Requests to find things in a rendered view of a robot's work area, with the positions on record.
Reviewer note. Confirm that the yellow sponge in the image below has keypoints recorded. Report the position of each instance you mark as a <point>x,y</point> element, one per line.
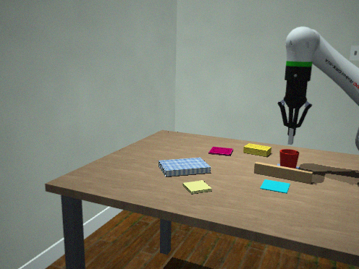
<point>257,150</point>

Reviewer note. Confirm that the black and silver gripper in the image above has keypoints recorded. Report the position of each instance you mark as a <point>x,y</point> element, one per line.
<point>295,98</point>

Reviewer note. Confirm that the pale yellow sticky-note pad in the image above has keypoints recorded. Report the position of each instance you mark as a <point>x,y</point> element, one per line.
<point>196,187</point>

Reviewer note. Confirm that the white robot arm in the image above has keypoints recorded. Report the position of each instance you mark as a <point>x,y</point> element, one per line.
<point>300,45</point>

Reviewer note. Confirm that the magenta square coaster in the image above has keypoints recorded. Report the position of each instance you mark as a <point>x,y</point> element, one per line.
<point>221,151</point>

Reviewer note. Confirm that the red cup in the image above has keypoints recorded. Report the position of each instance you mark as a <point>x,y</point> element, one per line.
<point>288,158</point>

